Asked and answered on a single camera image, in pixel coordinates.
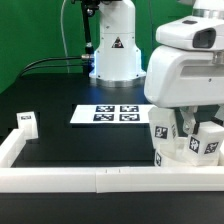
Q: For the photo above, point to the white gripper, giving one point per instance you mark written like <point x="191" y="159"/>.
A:
<point x="186" y="79"/>

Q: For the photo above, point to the white round stool seat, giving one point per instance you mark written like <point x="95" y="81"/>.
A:
<point x="178" y="158"/>

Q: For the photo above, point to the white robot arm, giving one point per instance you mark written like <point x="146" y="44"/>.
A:
<point x="118" y="59"/>

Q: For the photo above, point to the white U-shaped fence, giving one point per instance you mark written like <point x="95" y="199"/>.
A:
<point x="99" y="180"/>

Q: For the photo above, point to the white marker sheet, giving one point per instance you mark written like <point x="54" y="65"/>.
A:
<point x="111" y="114"/>

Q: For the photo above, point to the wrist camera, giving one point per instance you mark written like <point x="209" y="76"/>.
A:
<point x="192" y="33"/>

